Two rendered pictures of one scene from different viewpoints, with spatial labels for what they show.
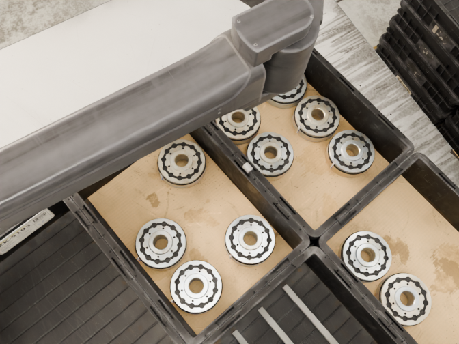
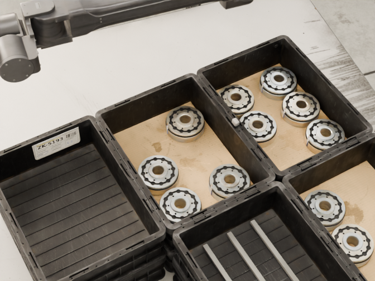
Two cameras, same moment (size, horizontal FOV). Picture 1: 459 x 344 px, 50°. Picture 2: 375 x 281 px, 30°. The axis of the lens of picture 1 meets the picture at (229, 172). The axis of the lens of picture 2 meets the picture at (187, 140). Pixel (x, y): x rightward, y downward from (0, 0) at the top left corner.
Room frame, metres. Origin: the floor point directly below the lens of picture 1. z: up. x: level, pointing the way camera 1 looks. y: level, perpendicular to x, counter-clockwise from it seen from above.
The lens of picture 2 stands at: (-0.77, -0.23, 2.31)
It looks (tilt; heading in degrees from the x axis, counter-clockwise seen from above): 53 degrees down; 16
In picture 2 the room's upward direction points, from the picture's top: 2 degrees clockwise
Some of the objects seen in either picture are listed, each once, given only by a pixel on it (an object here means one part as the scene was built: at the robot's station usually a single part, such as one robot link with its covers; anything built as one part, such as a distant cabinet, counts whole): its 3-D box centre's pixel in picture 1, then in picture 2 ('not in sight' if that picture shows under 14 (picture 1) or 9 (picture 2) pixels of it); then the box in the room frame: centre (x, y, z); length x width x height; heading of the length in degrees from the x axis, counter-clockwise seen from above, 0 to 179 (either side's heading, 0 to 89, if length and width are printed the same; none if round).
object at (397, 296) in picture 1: (406, 298); (352, 241); (0.13, -0.38, 0.86); 0.05 x 0.05 x 0.01
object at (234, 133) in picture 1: (238, 118); (235, 98); (0.48, 0.00, 0.86); 0.10 x 0.10 x 0.01
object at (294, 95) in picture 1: (284, 82); (278, 80); (0.58, -0.10, 0.86); 0.10 x 0.10 x 0.01
